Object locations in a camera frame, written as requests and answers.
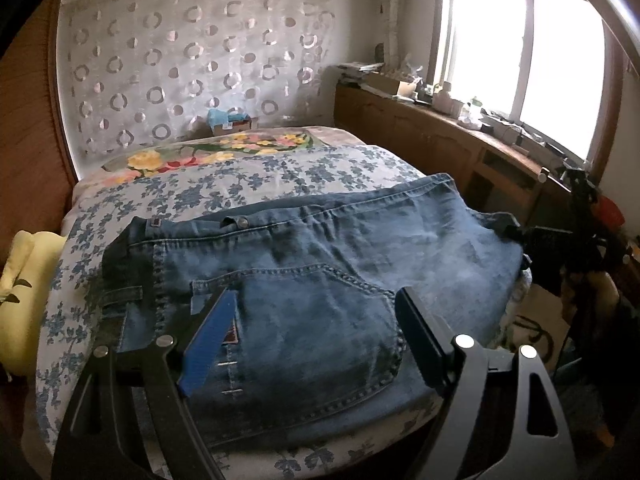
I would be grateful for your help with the brown wooden wardrobe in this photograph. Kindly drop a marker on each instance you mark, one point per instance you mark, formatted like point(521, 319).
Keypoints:
point(37, 173)

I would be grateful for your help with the circle patterned padded headboard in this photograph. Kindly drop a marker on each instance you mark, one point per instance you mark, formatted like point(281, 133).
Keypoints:
point(138, 73)

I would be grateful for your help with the blue tissue box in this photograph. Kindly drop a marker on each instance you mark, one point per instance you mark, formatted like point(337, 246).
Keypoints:
point(222, 123)

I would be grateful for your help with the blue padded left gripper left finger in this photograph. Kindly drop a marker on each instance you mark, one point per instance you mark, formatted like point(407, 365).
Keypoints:
point(100, 437)

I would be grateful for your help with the yellow plush toy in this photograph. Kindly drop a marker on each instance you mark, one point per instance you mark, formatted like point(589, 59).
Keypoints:
point(25, 283)

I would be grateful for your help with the long wooden sideboard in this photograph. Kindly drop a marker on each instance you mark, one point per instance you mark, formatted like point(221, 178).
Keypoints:
point(490, 176)

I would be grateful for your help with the colourful floral bed sheet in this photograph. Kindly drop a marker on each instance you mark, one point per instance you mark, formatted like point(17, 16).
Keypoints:
point(149, 162)

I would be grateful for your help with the blue denim jeans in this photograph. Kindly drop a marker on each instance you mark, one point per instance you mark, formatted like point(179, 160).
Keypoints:
point(314, 350)

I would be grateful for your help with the cardboard box on sideboard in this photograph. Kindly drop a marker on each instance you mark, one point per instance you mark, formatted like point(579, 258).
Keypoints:
point(390, 85)

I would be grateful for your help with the blue floral white quilt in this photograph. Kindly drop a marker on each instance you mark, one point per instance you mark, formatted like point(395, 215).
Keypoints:
point(74, 308)

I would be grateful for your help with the white bottle on sideboard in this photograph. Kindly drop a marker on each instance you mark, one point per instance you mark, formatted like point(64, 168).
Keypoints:
point(442, 100)

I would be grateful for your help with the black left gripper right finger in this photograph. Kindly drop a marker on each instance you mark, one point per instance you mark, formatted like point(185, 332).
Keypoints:
point(501, 417)

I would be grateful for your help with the bright window with frame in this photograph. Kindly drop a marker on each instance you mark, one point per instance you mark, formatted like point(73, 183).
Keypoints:
point(551, 69)

